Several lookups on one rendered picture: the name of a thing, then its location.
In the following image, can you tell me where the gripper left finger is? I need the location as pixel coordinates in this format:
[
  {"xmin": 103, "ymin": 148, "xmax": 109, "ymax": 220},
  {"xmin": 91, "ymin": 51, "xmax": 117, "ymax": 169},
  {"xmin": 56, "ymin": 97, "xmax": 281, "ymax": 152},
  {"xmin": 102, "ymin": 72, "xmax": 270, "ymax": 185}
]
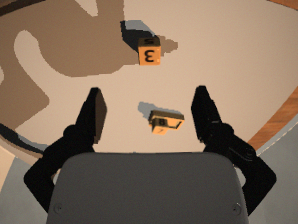
[{"xmin": 24, "ymin": 87, "xmax": 107, "ymax": 214}]

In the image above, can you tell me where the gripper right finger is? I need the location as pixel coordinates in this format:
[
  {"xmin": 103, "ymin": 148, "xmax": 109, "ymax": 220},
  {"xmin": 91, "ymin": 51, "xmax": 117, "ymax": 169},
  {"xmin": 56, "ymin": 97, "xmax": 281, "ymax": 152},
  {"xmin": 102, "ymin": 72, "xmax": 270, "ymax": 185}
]
[{"xmin": 191, "ymin": 85, "xmax": 277, "ymax": 217}]

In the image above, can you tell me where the orange digit cube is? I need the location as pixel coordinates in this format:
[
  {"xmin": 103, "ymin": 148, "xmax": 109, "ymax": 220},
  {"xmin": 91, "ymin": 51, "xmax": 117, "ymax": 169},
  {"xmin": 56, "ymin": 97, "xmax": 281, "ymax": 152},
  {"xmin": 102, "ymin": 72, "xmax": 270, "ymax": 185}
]
[
  {"xmin": 137, "ymin": 38, "xmax": 161, "ymax": 65},
  {"xmin": 152, "ymin": 117, "xmax": 169, "ymax": 135}
]

